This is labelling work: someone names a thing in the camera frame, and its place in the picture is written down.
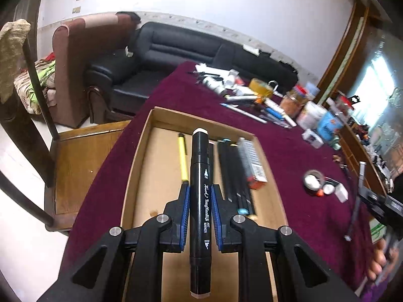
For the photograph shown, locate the long white pen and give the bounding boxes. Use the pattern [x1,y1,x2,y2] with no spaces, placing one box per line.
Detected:
[220,102,269,124]

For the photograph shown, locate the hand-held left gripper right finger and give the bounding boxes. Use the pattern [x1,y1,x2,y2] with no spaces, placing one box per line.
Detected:
[212,185,359,302]

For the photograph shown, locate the person's right hand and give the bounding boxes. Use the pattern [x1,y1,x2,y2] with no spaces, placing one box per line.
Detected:
[366,238,388,287]

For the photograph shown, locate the orange label jar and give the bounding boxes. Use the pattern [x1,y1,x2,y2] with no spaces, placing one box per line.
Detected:
[280,86,310,118]

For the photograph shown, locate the brown cardboard box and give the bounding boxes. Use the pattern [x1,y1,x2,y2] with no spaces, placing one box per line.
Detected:
[120,106,288,302]

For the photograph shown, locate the blue pen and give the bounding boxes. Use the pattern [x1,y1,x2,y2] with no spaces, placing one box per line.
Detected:
[264,107,286,124]

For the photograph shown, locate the black leather sofa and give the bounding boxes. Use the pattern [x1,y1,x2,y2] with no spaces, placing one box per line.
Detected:
[83,22,298,114]

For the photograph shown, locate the clear jar blue label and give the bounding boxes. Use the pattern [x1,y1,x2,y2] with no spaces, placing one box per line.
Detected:
[316,111,346,143]

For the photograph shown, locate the yellow pen black grip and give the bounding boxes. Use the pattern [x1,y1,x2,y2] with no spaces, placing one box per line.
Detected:
[178,133,190,183]

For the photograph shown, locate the white tube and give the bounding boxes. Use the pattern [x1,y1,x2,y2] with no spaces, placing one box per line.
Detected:
[267,98,297,128]

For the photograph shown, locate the beige towel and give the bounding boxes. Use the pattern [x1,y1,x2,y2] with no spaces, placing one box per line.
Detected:
[0,19,32,104]

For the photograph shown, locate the black tape roll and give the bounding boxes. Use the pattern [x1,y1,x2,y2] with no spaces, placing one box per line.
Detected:
[303,170,325,196]

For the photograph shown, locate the small white carton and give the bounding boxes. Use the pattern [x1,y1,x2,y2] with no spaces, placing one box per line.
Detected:
[301,129,325,149]

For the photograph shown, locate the black marker cyan ends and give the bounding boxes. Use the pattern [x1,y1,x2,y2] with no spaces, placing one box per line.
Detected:
[220,138,248,216]

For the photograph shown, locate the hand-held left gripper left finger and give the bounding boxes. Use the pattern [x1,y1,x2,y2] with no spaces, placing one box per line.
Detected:
[38,185,191,302]

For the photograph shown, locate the white plastic jar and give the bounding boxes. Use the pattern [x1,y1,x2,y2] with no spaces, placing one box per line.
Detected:
[297,101,328,130]

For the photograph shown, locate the white glue bottle orange cap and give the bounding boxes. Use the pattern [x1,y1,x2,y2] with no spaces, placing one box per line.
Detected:
[306,175,325,197]

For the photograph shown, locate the yellow packing tape roll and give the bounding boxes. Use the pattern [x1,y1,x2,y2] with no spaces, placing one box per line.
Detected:
[249,79,275,97]

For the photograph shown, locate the grey packet red base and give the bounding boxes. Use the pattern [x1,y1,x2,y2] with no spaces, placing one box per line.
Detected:
[238,137,268,191]

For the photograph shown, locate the white eraser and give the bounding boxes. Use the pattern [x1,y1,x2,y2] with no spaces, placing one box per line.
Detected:
[334,184,349,203]

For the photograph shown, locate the black marker white ends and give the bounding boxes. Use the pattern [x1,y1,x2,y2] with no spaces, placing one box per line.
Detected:
[189,128,214,299]

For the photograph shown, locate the brown armchair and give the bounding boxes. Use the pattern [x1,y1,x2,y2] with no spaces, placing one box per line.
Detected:
[52,12,140,129]

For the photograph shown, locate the white round bottle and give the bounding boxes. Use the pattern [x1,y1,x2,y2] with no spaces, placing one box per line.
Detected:
[202,77,225,95]

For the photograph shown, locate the dark wooden chair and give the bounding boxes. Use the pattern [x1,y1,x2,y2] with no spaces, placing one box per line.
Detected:
[0,30,134,236]

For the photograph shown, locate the colourful patterned cloth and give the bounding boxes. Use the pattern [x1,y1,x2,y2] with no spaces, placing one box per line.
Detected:
[13,53,59,116]

